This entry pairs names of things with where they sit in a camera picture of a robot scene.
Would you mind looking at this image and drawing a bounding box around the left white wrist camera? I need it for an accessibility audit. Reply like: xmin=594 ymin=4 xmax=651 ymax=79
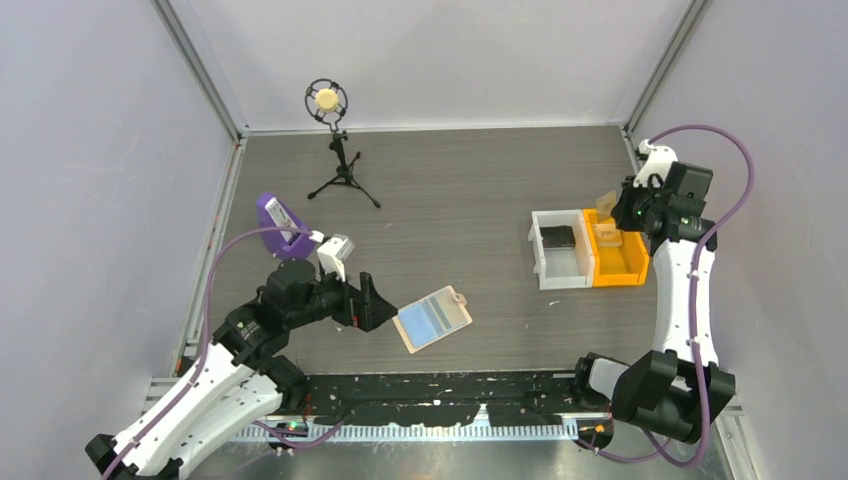
xmin=309 ymin=230 xmax=355 ymax=282

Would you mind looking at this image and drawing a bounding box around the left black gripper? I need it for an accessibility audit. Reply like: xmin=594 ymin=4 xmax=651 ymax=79
xmin=286 ymin=260 xmax=397 ymax=331

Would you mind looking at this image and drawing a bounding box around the beige credit card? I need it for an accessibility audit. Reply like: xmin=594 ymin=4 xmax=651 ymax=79
xmin=595 ymin=190 xmax=617 ymax=222

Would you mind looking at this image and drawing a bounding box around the black microphone on tripod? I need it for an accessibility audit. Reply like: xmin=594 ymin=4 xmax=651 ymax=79
xmin=304 ymin=78 xmax=382 ymax=209

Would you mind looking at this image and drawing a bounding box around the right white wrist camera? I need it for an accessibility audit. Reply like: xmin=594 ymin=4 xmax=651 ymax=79
xmin=632 ymin=139 xmax=678 ymax=188

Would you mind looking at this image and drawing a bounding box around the purple metronome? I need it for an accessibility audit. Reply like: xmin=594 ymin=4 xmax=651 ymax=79
xmin=256 ymin=192 xmax=318 ymax=261

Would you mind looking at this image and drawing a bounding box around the beige leather card holder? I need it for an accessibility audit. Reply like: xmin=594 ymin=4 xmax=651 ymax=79
xmin=393 ymin=285 xmax=473 ymax=354

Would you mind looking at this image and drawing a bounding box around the white plastic bin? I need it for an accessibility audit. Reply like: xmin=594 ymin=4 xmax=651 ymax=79
xmin=527 ymin=209 xmax=595 ymax=291

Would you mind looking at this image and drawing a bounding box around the orange plastic bin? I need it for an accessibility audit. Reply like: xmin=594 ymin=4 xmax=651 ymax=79
xmin=582 ymin=208 xmax=650 ymax=288

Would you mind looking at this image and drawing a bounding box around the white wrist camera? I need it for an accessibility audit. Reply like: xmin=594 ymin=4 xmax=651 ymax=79
xmin=309 ymin=230 xmax=355 ymax=282
xmin=632 ymin=139 xmax=678 ymax=188

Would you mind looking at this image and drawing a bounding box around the black block in white bin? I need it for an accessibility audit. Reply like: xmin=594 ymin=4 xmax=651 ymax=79
xmin=540 ymin=225 xmax=576 ymax=249

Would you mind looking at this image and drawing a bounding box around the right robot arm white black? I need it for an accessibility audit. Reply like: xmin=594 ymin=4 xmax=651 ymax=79
xmin=570 ymin=162 xmax=736 ymax=444

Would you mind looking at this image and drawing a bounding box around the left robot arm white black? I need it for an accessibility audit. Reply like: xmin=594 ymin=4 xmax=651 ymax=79
xmin=84 ymin=260 xmax=398 ymax=479

